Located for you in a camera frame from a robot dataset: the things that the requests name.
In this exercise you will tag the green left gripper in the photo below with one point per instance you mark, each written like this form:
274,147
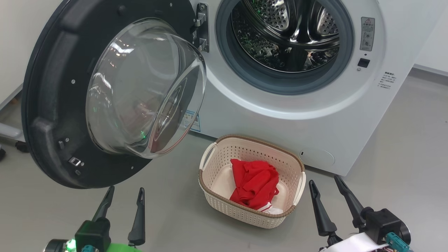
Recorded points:
122,247

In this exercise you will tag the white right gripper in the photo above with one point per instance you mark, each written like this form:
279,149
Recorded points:
353,244

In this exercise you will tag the red sports jersey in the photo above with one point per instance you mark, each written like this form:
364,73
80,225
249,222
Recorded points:
255,182

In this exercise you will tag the black washing machine door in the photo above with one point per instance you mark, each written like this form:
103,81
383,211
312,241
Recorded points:
56,105

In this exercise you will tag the white front-load washing machine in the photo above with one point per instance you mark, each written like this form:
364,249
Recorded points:
350,115

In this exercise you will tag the cream perforated laundry basket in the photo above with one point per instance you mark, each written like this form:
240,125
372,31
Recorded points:
217,175

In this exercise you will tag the black door lock slot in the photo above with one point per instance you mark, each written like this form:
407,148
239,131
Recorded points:
363,62

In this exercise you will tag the metal door hinge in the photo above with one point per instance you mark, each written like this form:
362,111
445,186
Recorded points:
202,24

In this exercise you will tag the blue energy label sticker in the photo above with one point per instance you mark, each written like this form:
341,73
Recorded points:
194,122

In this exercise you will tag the grey cart base with wheels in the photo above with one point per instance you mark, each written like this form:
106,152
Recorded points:
10,131

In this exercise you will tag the grey warning sticker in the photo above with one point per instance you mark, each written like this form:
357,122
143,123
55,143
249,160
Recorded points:
367,33

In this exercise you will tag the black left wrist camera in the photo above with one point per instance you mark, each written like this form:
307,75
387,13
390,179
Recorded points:
92,234

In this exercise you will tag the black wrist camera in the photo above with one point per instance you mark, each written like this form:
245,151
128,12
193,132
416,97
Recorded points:
92,234
385,222

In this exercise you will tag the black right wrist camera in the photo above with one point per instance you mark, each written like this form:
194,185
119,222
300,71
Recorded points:
385,222

